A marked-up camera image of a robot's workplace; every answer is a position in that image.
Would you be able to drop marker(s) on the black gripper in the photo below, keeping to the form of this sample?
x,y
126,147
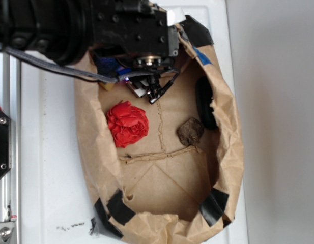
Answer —
x,y
135,33

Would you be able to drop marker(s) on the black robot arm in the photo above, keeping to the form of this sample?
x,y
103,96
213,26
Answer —
x,y
60,30

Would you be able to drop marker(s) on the dark green oval object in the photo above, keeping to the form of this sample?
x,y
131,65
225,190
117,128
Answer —
x,y
204,94

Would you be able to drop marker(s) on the crumpled red paper ball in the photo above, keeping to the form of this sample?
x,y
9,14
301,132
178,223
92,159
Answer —
x,y
128,124

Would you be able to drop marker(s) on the brown rock lump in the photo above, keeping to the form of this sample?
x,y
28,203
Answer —
x,y
190,132

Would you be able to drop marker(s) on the brown paper bag tray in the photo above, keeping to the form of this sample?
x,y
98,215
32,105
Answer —
x,y
157,190

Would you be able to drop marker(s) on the aluminium frame rail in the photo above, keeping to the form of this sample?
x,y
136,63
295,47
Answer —
x,y
10,206

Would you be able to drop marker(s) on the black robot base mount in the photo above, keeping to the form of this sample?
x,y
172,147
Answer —
x,y
5,144

